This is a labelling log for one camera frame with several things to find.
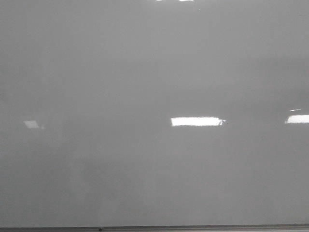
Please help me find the white glossy whiteboard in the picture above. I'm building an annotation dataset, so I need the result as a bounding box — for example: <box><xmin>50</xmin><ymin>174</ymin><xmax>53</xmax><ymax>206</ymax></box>
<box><xmin>0</xmin><ymin>0</ymin><xmax>309</xmax><ymax>227</ymax></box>

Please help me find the grey aluminium whiteboard frame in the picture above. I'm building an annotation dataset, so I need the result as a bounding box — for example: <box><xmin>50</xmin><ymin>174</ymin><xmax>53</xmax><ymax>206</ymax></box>
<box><xmin>0</xmin><ymin>223</ymin><xmax>309</xmax><ymax>232</ymax></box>

